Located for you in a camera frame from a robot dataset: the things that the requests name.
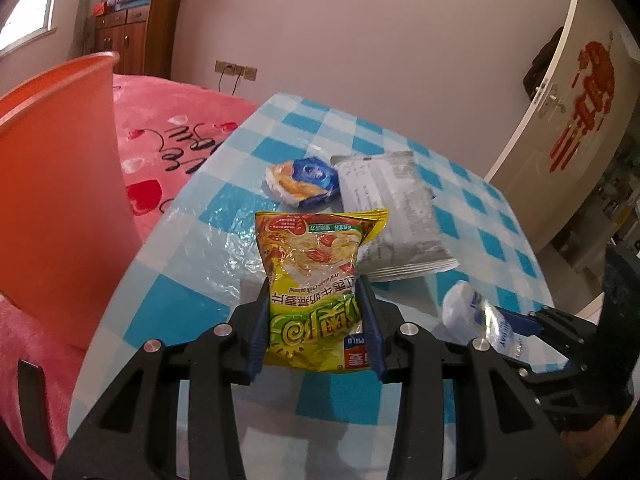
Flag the crushed clear plastic bottle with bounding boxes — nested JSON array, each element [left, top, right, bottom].
[[441, 280, 543, 361]]

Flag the brown wooden cabinet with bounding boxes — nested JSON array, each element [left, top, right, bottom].
[[92, 0, 183, 81]]

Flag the white door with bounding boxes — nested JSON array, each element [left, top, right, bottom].
[[482, 0, 640, 256]]

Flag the red door decoration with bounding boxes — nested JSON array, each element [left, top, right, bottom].
[[549, 40, 616, 173]]

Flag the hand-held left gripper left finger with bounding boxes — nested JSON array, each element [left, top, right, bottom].
[[52, 275, 273, 480]]

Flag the grey wipes packet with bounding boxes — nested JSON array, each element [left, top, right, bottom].
[[331, 151, 461, 282]]

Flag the dark hanging bag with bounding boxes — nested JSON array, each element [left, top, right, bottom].
[[522, 27, 566, 96]]

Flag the blue white checked tablecloth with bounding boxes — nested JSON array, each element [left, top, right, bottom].
[[67, 92, 571, 480]]

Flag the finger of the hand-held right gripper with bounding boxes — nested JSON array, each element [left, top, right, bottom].
[[500, 306, 601, 348], [502, 346, 596, 411]]

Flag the person's right hand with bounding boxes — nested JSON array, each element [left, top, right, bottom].
[[560, 412, 631, 461]]

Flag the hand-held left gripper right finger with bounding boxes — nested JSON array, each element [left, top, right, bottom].
[[357, 275, 581, 480]]

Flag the orange plastic bucket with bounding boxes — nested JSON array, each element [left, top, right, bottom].
[[0, 51, 146, 351]]

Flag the yellow snack packet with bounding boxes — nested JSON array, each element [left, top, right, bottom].
[[254, 207, 391, 373]]

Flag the power cable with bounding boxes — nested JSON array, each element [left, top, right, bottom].
[[217, 65, 241, 96]]

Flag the window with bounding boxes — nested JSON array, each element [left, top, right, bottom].
[[0, 0, 63, 56]]

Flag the blue tissue pack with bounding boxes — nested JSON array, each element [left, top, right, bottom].
[[264, 156, 342, 209]]

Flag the silver door handle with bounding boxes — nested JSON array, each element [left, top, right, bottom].
[[532, 82, 568, 118]]

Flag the grey curtain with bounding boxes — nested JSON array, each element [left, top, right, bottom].
[[75, 0, 98, 56]]

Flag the black flat object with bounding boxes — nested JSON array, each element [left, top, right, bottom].
[[17, 360, 57, 463]]

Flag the wall power sockets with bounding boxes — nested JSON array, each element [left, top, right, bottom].
[[215, 60, 258, 82]]

